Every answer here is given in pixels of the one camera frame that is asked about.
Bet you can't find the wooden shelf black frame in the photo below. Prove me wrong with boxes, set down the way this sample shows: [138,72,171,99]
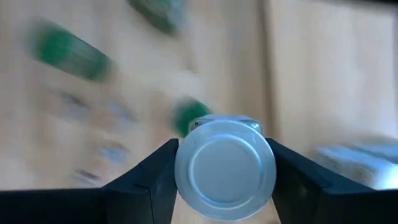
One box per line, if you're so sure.
[262,0,398,190]

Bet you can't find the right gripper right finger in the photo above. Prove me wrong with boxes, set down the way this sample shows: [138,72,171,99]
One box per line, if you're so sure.
[266,138,398,224]

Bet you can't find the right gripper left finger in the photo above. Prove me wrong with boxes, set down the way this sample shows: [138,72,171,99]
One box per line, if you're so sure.
[0,138,180,224]

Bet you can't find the green-lid oregano jar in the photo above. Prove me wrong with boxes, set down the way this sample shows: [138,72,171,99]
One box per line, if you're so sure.
[127,0,187,35]
[171,98,212,138]
[26,20,114,82]

